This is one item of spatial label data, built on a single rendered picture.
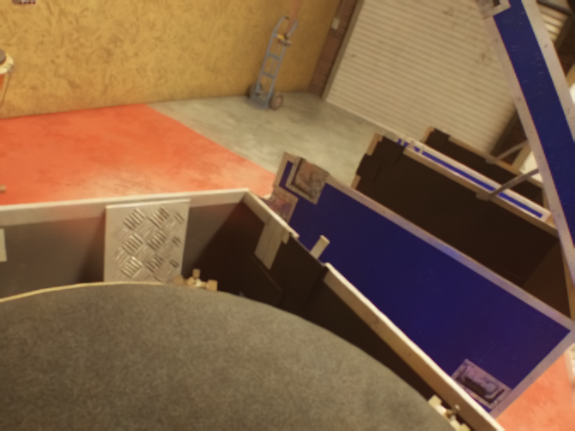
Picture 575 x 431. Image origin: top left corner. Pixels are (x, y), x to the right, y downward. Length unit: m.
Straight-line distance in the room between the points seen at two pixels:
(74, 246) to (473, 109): 6.69
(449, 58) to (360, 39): 1.52
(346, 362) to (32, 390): 0.40
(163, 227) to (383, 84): 6.61
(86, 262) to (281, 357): 0.49
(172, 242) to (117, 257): 0.13
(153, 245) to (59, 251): 0.19
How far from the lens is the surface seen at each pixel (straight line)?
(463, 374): 1.37
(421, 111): 7.20
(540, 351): 1.29
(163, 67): 4.51
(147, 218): 0.86
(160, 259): 0.92
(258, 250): 0.96
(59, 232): 0.82
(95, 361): 0.50
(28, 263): 0.85
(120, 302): 0.57
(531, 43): 1.12
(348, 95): 7.48
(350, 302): 0.79
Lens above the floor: 1.38
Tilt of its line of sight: 30 degrees down
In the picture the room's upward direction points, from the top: 21 degrees clockwise
